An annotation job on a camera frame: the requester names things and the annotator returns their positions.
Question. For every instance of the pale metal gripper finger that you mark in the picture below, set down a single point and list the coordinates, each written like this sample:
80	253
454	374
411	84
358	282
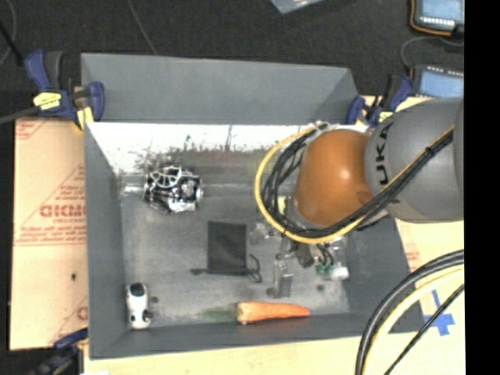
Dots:
279	276
288	285

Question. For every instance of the orange toy carrot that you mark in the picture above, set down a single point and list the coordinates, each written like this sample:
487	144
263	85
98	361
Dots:
269	312

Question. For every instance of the clear plastic bottle, white cap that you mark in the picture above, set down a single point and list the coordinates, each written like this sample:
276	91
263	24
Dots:
340	272

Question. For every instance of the grey metal bin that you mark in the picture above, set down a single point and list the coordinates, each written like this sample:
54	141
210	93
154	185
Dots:
176	248

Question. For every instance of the white and black toy animal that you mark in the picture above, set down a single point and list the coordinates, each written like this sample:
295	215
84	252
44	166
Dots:
137	307

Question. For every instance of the brown cardboard board, red print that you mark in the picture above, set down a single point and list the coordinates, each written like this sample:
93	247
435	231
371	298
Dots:
47	248

